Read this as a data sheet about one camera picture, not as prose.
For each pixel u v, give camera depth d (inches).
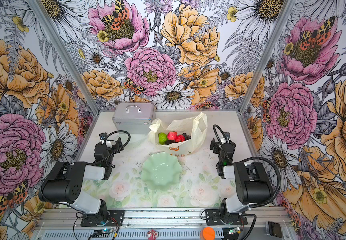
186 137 39.1
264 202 17.7
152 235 26.1
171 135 38.1
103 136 31.3
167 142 39.1
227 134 31.3
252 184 18.1
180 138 38.6
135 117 38.1
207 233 24.7
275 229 27.6
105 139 31.1
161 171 35.4
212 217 29.1
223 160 28.7
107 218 28.6
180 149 32.6
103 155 28.1
